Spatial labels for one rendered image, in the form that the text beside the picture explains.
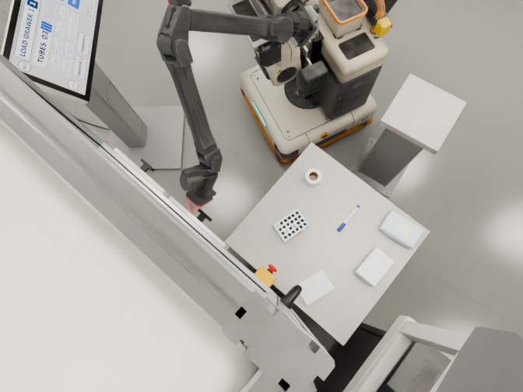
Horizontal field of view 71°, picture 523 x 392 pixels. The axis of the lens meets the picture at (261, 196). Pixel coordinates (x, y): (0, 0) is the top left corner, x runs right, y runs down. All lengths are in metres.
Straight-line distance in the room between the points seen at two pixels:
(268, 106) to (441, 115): 0.97
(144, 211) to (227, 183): 2.10
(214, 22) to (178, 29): 0.13
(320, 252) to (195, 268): 1.25
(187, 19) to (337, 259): 1.02
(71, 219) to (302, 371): 0.23
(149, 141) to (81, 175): 2.25
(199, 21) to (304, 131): 1.23
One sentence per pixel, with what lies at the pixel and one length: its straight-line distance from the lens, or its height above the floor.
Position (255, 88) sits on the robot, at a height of 0.28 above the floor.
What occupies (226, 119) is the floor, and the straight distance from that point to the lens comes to 2.58.
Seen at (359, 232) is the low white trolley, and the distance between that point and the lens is 1.58.
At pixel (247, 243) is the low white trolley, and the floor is 0.76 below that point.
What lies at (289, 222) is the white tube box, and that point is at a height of 0.80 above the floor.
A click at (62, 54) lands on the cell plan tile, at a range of 1.74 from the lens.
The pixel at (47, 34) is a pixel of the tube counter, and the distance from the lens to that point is 1.76.
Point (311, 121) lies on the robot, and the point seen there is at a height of 0.28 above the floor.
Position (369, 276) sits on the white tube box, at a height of 0.81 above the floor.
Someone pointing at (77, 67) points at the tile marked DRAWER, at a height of 1.01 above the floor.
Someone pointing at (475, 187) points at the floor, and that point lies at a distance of 2.68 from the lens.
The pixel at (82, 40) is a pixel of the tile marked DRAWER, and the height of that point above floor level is 1.01.
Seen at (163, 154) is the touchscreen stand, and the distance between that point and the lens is 2.53.
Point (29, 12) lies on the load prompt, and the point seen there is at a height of 1.16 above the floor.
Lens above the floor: 2.28
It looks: 75 degrees down
